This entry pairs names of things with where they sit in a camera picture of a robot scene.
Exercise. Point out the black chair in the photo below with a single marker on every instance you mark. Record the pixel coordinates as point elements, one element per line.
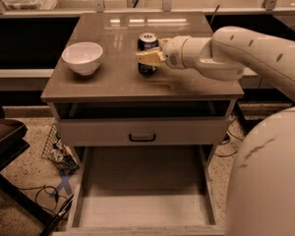
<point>12,144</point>

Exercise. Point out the white ceramic bowl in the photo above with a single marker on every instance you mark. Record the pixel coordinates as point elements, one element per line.
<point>83,58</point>

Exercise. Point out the open middle drawer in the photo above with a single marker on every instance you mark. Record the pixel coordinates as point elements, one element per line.
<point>143,191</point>

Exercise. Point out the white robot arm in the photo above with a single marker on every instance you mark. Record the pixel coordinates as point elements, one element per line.
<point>261,190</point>

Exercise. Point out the blue pepsi can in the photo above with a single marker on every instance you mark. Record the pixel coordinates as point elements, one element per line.
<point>146,41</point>

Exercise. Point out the black drawer handle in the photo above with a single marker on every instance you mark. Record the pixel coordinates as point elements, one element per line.
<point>142,138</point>

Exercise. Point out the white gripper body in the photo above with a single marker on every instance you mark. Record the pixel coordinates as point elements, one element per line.
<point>174,52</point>

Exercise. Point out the grey drawer cabinet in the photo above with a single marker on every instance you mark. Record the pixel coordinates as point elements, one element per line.
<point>117,90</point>

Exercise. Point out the closed top drawer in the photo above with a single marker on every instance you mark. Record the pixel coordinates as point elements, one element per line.
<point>115,132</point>

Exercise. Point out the wire basket with items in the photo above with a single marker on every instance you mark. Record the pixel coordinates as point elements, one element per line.
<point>58,154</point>

